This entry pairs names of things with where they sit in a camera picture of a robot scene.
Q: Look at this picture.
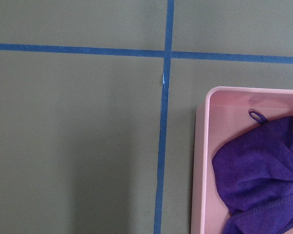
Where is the pink plastic bin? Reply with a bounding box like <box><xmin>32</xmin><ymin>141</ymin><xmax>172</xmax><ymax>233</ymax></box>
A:
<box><xmin>190</xmin><ymin>86</ymin><xmax>293</xmax><ymax>234</ymax></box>

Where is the purple cloth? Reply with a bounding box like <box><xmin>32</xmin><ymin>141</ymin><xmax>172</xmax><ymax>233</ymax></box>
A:
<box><xmin>212</xmin><ymin>111</ymin><xmax>293</xmax><ymax>234</ymax></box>

